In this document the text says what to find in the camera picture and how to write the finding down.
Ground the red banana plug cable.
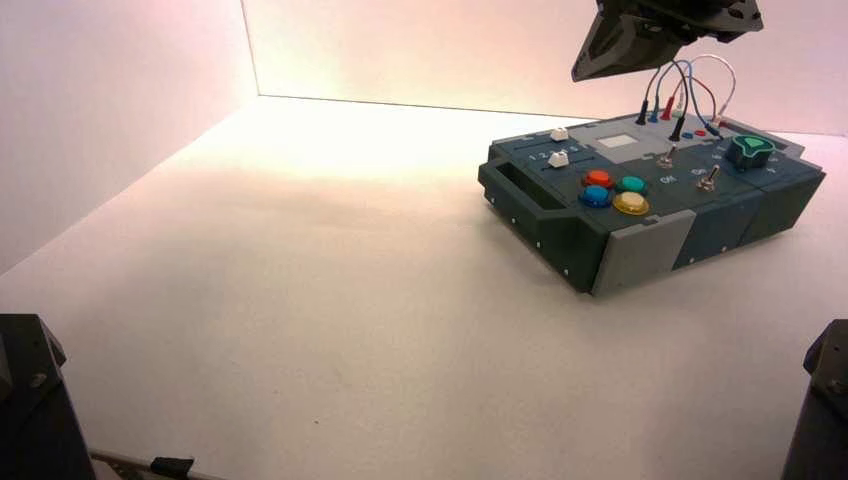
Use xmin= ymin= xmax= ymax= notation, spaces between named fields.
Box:
xmin=660 ymin=76 xmax=723 ymax=127

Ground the green rotary knob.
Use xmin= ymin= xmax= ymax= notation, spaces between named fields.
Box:
xmin=724 ymin=135 xmax=775 ymax=172

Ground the yellow push button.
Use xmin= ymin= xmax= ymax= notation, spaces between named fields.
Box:
xmin=612 ymin=191 xmax=651 ymax=217

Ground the blue push button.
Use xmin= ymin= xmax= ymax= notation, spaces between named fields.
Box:
xmin=578 ymin=185 xmax=614 ymax=209

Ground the black clip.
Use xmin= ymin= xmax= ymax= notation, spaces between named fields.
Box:
xmin=149 ymin=457 xmax=195 ymax=478

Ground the black banana plug cable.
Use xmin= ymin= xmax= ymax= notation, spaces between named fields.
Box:
xmin=669 ymin=59 xmax=694 ymax=144
xmin=634 ymin=64 xmax=665 ymax=127

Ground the dark teal task box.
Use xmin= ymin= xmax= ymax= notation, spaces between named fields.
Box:
xmin=476 ymin=112 xmax=827 ymax=297

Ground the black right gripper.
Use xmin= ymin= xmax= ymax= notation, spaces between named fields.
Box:
xmin=572 ymin=0 xmax=764 ymax=83

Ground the white banana plug cable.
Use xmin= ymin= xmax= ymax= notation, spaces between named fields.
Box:
xmin=672 ymin=54 xmax=738 ymax=128

